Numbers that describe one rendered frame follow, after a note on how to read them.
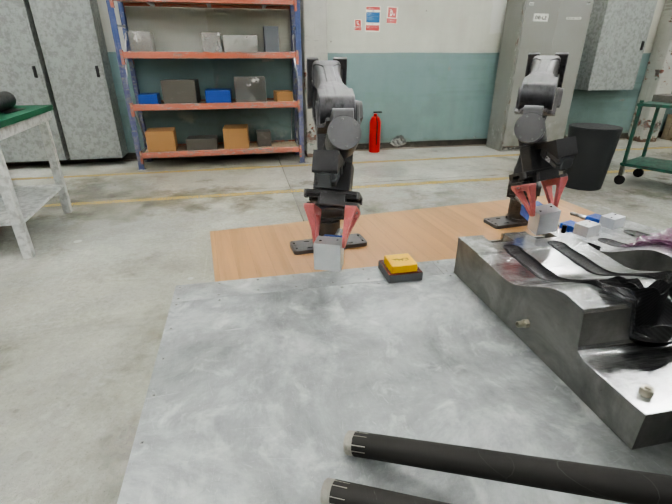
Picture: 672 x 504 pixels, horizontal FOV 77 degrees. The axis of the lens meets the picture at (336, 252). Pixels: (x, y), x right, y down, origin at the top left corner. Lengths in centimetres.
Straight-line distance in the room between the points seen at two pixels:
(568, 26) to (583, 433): 657
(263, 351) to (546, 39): 642
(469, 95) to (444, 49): 77
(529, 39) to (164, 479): 652
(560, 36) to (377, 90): 250
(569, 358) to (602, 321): 7
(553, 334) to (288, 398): 42
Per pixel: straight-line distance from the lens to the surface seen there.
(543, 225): 104
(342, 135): 72
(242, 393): 68
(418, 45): 654
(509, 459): 53
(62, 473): 183
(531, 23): 672
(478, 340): 80
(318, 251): 77
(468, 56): 686
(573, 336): 72
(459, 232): 127
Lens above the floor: 126
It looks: 25 degrees down
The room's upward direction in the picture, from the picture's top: straight up
